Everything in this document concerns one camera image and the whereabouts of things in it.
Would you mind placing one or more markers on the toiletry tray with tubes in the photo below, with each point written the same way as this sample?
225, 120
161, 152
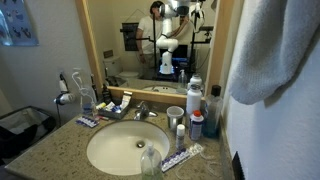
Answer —
114, 111

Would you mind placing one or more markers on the clear soap pump bottle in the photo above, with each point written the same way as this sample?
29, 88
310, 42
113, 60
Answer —
151, 163

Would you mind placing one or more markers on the white hanging towel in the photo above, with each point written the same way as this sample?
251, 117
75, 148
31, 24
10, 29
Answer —
274, 36

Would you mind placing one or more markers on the blue mouthwash bottle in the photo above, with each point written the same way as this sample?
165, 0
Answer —
213, 106

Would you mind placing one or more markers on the black laundry hamper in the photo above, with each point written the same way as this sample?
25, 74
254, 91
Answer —
22, 128

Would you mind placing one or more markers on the long weekly pill organizer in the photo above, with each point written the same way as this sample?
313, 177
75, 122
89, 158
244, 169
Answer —
181, 156

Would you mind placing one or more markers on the small white deodorant stick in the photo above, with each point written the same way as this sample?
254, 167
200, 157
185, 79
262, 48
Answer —
180, 133

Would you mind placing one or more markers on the tall white bottle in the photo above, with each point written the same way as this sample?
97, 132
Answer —
193, 101

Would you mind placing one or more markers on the blue wall picture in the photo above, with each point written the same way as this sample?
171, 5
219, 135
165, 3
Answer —
15, 25

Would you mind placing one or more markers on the orange capped spray can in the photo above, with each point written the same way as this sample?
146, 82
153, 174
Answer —
195, 125

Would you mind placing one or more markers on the white oval sink basin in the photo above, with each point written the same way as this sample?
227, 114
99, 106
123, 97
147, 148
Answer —
116, 149

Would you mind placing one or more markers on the chrome faucet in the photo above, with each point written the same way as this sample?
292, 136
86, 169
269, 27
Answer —
143, 111

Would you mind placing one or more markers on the white wall hair dryer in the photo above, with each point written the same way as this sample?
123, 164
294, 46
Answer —
65, 97

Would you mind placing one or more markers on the ceramic mug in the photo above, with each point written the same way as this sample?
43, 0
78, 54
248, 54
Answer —
174, 116

